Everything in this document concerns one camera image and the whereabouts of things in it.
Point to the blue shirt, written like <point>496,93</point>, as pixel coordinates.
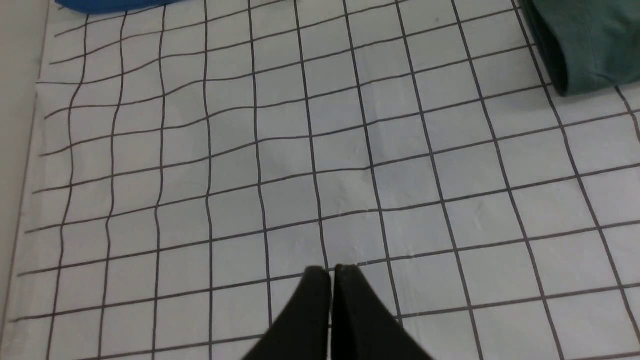
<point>101,7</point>

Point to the green long-sleeved shirt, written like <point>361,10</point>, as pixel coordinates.
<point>586,45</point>

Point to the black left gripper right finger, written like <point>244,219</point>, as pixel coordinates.
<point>362,327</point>

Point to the white grid-pattern tablecloth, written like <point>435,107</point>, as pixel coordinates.
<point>189,162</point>

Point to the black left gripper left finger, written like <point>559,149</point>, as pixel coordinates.
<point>301,331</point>

